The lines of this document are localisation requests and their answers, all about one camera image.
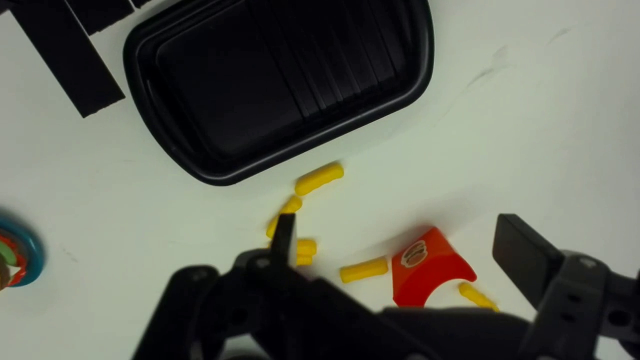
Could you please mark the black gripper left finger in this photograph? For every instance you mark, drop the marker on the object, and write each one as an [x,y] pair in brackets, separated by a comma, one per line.
[282,240]

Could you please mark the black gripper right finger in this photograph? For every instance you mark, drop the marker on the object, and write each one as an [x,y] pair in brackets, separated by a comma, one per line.
[533,260]

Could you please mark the yellow toy fry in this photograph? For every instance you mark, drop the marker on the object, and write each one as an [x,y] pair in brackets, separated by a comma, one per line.
[363,270]
[321,179]
[288,206]
[477,296]
[306,252]

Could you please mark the orange fries container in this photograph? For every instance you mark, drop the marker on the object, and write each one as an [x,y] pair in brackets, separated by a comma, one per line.
[430,270]

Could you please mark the black plastic tray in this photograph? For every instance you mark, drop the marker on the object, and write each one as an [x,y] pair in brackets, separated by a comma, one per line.
[281,81]

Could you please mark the teal toy plate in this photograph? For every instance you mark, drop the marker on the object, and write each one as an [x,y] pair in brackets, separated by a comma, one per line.
[36,251]

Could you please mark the toy burger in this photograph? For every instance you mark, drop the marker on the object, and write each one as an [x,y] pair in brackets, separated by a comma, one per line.
[8,259]

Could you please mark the black tape strip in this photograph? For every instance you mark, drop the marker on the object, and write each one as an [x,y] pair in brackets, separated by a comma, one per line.
[66,61]
[100,13]
[140,3]

